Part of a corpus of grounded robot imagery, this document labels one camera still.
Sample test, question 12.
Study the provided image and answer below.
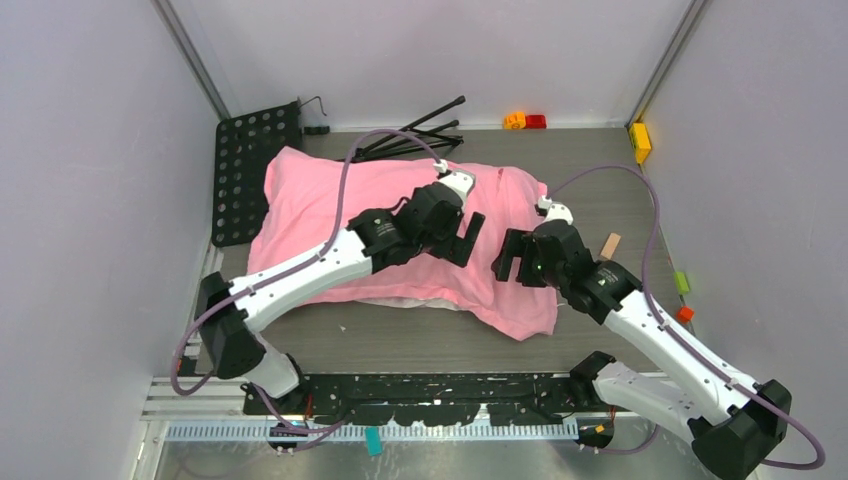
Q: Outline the white pillow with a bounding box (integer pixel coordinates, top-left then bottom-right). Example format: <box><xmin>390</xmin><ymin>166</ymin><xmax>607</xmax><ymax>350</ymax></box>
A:
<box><xmin>359</xmin><ymin>297</ymin><xmax>461</xmax><ymax>311</ymax></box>

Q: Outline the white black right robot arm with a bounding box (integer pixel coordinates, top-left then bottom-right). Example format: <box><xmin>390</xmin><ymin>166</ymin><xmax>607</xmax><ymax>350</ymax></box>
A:
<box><xmin>491</xmin><ymin>220</ymin><xmax>792</xmax><ymax>479</ymax></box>

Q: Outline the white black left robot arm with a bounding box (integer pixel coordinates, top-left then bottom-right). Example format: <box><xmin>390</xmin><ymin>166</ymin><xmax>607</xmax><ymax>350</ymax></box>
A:
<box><xmin>198</xmin><ymin>171</ymin><xmax>485</xmax><ymax>414</ymax></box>

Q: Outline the wooden block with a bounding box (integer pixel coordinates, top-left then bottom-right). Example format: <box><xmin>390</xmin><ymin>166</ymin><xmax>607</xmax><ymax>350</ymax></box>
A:
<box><xmin>599</xmin><ymin>232</ymin><xmax>622</xmax><ymax>261</ymax></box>

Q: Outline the black folded tripod stand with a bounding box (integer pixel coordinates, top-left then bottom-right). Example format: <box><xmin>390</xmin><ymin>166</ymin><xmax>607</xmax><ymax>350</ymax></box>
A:
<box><xmin>301</xmin><ymin>94</ymin><xmax>467</xmax><ymax>164</ymax></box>

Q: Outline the orange toy block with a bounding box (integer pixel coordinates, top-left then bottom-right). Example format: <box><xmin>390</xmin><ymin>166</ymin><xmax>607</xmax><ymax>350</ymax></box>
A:
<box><xmin>502</xmin><ymin>111</ymin><xmax>527</xmax><ymax>130</ymax></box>

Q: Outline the red toy block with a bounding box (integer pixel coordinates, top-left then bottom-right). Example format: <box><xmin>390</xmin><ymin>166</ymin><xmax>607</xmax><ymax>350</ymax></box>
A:
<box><xmin>524</xmin><ymin>114</ymin><xmax>547</xmax><ymax>129</ymax></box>

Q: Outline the green toy block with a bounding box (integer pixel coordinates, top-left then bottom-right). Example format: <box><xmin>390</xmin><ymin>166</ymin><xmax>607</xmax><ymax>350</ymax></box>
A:
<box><xmin>673</xmin><ymin>271</ymin><xmax>691</xmax><ymax>296</ymax></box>

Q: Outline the yellow toy block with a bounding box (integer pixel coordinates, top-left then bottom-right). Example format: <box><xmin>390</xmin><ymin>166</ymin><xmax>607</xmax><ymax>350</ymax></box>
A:
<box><xmin>628</xmin><ymin>122</ymin><xmax>653</xmax><ymax>165</ymax></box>

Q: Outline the small orange-red toy block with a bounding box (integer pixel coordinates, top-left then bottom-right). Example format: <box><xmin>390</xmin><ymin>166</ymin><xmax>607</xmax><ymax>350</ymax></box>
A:
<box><xmin>675</xmin><ymin>305</ymin><xmax>695</xmax><ymax>325</ymax></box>

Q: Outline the black perforated music stand tray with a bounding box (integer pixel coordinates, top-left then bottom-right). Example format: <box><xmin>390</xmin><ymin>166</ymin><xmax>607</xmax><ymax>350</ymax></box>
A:
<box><xmin>211</xmin><ymin>100</ymin><xmax>303</xmax><ymax>248</ymax></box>

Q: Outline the teal tape piece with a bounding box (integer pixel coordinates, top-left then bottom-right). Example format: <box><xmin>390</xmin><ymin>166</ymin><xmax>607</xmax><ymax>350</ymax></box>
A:
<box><xmin>364</xmin><ymin>426</ymin><xmax>383</xmax><ymax>457</ymax></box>

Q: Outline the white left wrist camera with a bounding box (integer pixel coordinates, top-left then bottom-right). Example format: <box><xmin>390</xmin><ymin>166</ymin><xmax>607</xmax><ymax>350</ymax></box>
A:
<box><xmin>433</xmin><ymin>159</ymin><xmax>476</xmax><ymax>207</ymax></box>

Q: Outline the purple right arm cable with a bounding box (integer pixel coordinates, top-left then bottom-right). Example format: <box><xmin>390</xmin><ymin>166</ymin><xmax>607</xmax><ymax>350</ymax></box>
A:
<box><xmin>547</xmin><ymin>163</ymin><xmax>827</xmax><ymax>472</ymax></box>

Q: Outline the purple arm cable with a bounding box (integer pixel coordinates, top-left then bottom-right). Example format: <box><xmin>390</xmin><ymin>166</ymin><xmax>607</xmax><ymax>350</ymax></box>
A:
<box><xmin>547</xmin><ymin>163</ymin><xmax>827</xmax><ymax>472</ymax></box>
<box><xmin>169</xmin><ymin>128</ymin><xmax>446</xmax><ymax>453</ymax></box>

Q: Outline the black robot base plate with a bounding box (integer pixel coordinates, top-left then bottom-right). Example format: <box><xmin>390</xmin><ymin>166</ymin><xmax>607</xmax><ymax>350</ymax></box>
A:
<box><xmin>272</xmin><ymin>373</ymin><xmax>609</xmax><ymax>427</ymax></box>

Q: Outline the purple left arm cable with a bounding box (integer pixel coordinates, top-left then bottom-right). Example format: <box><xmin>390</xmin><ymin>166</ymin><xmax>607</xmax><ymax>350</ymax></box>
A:
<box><xmin>169</xmin><ymin>128</ymin><xmax>446</xmax><ymax>453</ymax></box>

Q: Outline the aluminium slotted rail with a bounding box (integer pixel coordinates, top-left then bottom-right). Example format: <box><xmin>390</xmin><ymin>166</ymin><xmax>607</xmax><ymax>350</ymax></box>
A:
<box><xmin>164</xmin><ymin>415</ymin><xmax>652</xmax><ymax>443</ymax></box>

